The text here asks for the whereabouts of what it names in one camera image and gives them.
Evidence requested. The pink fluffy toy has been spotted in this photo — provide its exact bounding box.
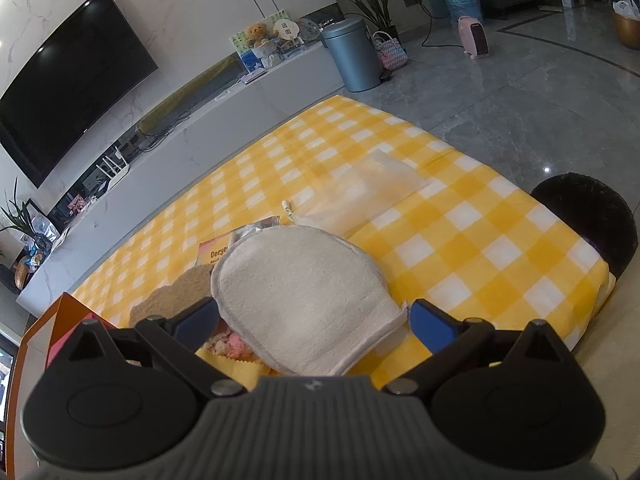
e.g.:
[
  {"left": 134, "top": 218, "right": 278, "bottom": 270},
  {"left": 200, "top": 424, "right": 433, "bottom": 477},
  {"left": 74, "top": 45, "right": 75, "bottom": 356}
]
[{"left": 204, "top": 328, "right": 256, "bottom": 362}]

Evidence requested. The brown plush cloth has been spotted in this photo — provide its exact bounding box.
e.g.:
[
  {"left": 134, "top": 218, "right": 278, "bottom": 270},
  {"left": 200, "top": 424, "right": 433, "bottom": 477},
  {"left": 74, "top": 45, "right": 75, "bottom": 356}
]
[{"left": 129, "top": 264, "right": 214, "bottom": 327}]

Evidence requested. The white terry mitt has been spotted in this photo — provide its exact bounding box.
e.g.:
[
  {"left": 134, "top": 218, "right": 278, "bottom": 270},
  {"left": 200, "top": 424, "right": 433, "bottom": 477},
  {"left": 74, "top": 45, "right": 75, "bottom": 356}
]
[{"left": 210, "top": 226, "right": 407, "bottom": 376}]

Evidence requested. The orange packet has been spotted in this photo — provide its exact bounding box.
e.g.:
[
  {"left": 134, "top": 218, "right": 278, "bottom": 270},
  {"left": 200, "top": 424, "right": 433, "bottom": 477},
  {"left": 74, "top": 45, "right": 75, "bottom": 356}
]
[{"left": 196, "top": 238, "right": 229, "bottom": 266}]

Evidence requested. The yellow checkered cloth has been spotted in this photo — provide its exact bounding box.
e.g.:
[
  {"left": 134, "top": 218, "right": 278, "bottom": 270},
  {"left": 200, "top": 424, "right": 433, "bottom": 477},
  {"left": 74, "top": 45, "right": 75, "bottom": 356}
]
[{"left": 74, "top": 96, "right": 615, "bottom": 347}]

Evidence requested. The orange cardboard box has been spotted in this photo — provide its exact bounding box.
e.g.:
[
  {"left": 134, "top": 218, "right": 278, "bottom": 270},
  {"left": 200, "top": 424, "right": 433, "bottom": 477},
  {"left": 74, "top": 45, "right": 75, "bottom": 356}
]
[{"left": 4, "top": 292, "right": 113, "bottom": 479}]

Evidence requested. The white wifi router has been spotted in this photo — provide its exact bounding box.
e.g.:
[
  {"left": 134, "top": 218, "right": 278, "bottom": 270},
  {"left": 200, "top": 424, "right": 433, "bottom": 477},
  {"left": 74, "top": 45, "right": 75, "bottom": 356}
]
[{"left": 96, "top": 145, "right": 130, "bottom": 190}]

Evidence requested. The black round stool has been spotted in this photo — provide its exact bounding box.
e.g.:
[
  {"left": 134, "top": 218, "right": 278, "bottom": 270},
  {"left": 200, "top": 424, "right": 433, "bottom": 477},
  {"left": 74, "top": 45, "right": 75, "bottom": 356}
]
[{"left": 530, "top": 172, "right": 638, "bottom": 278}]

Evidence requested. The green plant in vase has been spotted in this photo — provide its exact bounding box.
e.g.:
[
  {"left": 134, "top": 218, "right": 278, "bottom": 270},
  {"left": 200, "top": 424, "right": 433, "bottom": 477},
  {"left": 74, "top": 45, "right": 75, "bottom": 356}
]
[{"left": 1, "top": 179, "right": 36, "bottom": 238}]

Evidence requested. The white marble tv console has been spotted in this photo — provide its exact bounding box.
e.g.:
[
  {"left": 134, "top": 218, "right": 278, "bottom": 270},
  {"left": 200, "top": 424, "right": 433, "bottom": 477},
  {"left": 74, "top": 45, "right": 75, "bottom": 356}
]
[{"left": 16, "top": 44, "right": 344, "bottom": 316}]

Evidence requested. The black curved television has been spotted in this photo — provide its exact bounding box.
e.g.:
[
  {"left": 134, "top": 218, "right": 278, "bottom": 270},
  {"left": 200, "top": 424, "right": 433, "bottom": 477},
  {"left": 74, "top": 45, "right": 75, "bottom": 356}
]
[{"left": 1, "top": 0, "right": 157, "bottom": 186}]

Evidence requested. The pink woven basket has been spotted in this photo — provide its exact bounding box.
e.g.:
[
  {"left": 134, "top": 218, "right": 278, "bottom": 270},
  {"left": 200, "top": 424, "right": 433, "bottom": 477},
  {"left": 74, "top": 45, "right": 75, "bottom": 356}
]
[{"left": 372, "top": 30, "right": 409, "bottom": 72}]

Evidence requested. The pink space heater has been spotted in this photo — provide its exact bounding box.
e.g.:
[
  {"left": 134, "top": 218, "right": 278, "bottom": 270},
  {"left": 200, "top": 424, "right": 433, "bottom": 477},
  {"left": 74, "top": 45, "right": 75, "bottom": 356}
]
[{"left": 458, "top": 15, "right": 489, "bottom": 58}]

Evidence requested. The teddy bear toy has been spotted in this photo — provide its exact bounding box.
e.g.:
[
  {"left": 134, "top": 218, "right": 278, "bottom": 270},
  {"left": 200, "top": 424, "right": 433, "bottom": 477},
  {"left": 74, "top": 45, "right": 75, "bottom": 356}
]
[{"left": 245, "top": 23, "right": 269, "bottom": 48}]

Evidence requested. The grey metal trash bin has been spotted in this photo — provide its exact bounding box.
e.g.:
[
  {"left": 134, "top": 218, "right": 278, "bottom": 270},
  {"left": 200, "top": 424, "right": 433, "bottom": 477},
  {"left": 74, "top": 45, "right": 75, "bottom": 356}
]
[{"left": 321, "top": 18, "right": 383, "bottom": 92}]

